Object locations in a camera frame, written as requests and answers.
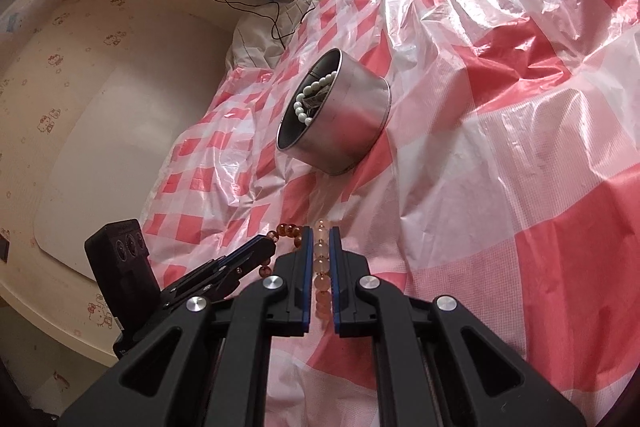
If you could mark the round metal tin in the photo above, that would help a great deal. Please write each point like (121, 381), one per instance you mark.
(345, 117)

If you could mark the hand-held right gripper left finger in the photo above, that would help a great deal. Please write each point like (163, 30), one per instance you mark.
(307, 272)

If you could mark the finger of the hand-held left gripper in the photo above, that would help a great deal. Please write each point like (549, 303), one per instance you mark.
(215, 279)
(250, 251)

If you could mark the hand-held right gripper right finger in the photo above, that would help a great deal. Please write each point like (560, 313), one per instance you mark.
(336, 272)

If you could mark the red white checked plastic sheet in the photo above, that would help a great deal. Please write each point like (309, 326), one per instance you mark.
(500, 157)

